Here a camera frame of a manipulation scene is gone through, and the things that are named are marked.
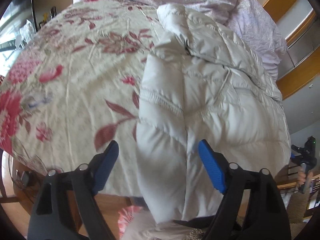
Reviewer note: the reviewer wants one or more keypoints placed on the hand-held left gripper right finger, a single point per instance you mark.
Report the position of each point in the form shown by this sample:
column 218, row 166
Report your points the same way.
column 212, row 166

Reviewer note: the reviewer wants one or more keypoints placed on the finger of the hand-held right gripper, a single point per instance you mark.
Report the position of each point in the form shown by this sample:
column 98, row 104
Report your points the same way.
column 295, row 155

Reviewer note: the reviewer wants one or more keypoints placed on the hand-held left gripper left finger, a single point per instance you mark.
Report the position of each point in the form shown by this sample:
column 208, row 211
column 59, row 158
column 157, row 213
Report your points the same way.
column 104, row 171

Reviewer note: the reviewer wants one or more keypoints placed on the white puffer jacket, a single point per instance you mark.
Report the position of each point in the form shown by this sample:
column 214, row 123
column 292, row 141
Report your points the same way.
column 200, row 100

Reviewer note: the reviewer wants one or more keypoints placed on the person's right hand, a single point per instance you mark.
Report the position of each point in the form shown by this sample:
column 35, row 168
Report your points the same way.
column 301, row 177

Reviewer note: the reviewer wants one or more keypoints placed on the wooden railing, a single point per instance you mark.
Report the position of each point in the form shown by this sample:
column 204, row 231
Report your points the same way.
column 290, row 186

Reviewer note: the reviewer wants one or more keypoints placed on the pink patterned cloth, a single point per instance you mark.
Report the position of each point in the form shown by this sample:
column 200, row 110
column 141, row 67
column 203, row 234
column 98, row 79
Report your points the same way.
column 130, row 220

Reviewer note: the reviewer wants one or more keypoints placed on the wooden headboard shelf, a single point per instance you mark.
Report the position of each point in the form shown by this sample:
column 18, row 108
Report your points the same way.
column 300, row 75

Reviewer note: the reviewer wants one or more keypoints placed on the floral bedspread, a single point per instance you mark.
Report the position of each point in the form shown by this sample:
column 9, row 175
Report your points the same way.
column 75, row 85

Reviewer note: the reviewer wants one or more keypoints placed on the small lilac pillow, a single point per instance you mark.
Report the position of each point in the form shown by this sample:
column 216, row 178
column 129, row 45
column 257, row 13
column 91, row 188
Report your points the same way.
column 257, row 30

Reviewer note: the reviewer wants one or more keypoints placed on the window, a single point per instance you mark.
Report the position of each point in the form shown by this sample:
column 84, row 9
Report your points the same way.
column 12, row 30

